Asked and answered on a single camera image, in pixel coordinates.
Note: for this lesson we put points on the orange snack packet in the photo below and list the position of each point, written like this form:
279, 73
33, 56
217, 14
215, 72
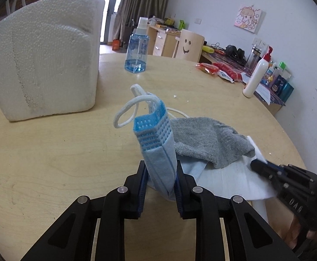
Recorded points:
207, 68

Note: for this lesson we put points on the blue face mask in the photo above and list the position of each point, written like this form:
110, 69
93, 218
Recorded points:
152, 127

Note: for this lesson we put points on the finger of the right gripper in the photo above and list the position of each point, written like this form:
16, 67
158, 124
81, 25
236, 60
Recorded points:
266, 170

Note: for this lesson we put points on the blue spray bottle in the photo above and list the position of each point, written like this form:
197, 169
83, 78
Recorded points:
136, 58

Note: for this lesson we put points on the cartoon wall picture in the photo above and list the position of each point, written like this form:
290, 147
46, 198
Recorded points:
248, 18

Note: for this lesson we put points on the red snack packet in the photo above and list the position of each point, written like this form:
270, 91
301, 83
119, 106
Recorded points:
227, 73

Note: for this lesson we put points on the grey sock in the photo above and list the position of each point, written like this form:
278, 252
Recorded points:
209, 140

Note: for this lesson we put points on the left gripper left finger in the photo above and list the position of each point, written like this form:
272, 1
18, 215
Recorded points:
94, 228

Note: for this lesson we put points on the right hand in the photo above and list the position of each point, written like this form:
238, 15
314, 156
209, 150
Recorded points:
291, 237

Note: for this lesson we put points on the wooden desk with drawers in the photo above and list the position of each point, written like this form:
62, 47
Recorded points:
163, 42

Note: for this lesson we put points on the wooden smiley chair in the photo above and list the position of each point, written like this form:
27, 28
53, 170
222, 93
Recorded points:
190, 46

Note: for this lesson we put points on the white lotion pump bottle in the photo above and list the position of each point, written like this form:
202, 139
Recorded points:
257, 75

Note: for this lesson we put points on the white tissue paper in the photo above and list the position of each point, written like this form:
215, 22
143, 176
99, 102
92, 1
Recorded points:
234, 179

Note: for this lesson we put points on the white styrofoam box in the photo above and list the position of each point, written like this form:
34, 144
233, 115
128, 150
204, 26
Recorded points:
49, 54

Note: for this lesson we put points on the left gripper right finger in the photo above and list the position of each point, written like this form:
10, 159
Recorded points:
230, 226

